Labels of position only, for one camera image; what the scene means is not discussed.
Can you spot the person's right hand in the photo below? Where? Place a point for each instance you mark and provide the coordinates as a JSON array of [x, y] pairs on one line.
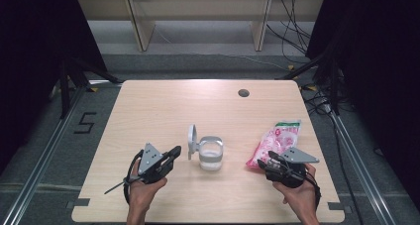
[[302, 197]]

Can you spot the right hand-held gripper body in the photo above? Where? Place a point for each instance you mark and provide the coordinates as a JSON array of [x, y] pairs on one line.
[[297, 157]]

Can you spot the black metal stand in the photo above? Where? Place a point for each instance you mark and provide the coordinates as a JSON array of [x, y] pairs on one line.
[[334, 86], [65, 89]]

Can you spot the yellow tape piece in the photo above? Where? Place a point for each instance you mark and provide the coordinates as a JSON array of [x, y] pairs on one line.
[[291, 67], [94, 90], [311, 88]]

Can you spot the clear jar with white lid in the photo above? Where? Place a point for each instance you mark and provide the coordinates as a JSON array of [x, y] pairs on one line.
[[210, 154]]

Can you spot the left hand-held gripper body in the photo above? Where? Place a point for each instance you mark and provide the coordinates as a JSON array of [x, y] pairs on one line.
[[148, 159]]

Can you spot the pink and white snack bag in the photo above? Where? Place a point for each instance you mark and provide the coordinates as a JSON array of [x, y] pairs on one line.
[[279, 137]]

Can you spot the aluminium floor rail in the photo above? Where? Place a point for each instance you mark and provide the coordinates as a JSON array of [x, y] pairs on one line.
[[360, 165], [39, 165]]

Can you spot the dark curtain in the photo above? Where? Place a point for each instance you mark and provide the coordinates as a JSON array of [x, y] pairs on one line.
[[29, 69], [379, 69]]

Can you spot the person's left hand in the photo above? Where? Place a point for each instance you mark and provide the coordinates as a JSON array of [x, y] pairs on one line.
[[142, 195]]

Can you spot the grey table bracket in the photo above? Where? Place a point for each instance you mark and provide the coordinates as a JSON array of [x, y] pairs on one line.
[[79, 202], [338, 206]]

